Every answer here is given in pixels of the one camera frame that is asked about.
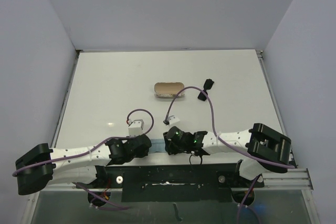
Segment black sunglasses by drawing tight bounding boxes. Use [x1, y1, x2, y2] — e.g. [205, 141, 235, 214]
[197, 79, 214, 101]

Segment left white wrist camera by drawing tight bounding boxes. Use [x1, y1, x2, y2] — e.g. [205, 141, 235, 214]
[127, 120, 144, 137]

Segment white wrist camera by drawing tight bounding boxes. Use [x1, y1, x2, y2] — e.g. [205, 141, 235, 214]
[127, 120, 144, 137]
[163, 115, 180, 125]

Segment patterned glasses case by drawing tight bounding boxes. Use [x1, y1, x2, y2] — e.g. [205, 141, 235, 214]
[154, 82, 185, 99]

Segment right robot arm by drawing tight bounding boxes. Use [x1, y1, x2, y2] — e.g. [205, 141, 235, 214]
[163, 123, 295, 187]

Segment blue cleaning cloth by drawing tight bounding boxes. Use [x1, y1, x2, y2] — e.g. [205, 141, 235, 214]
[149, 138, 166, 154]

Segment purple cable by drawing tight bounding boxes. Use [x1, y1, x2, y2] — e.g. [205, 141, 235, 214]
[164, 86, 296, 224]
[12, 109, 155, 211]

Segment aluminium frame rail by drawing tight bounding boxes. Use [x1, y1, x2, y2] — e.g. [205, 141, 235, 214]
[40, 168, 313, 192]

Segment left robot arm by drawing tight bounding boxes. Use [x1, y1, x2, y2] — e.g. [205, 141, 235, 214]
[13, 134, 152, 196]

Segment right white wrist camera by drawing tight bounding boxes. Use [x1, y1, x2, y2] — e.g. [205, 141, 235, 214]
[163, 115, 180, 125]

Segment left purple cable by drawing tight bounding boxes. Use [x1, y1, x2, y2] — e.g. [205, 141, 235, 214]
[12, 109, 155, 211]

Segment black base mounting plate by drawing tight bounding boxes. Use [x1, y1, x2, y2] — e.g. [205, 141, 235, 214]
[86, 163, 251, 202]

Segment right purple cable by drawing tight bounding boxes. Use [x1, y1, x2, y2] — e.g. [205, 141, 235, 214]
[164, 86, 296, 224]

